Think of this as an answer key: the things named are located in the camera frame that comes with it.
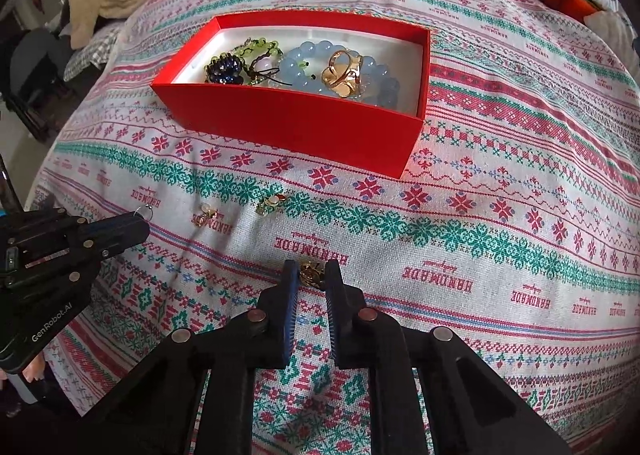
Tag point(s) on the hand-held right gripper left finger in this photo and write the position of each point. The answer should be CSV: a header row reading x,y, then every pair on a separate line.
x,y
292,325

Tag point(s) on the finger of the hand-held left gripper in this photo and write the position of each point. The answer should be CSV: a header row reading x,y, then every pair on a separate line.
x,y
120,225
100,252

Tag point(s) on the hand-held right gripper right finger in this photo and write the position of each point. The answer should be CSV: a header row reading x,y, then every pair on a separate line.
x,y
334,325

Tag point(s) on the small gold earring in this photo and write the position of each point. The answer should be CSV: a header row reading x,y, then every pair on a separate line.
x,y
205,216

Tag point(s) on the green and gold earring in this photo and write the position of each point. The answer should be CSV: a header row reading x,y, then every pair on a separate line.
x,y
270,205

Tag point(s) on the dark grape charm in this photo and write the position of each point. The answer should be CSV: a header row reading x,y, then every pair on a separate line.
x,y
225,70

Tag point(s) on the red cardboard box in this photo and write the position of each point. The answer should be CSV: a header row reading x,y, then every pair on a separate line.
x,y
300,125

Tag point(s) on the patterned woven tablecloth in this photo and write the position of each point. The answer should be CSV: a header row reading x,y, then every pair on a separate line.
x,y
450,245

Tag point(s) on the dark furniture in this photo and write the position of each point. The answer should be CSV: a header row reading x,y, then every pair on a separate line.
x,y
30,85

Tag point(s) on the checked cloth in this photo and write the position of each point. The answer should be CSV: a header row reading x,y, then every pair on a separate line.
x,y
92,52

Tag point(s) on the white pillow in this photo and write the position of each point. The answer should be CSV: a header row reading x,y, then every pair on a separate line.
x,y
617,42

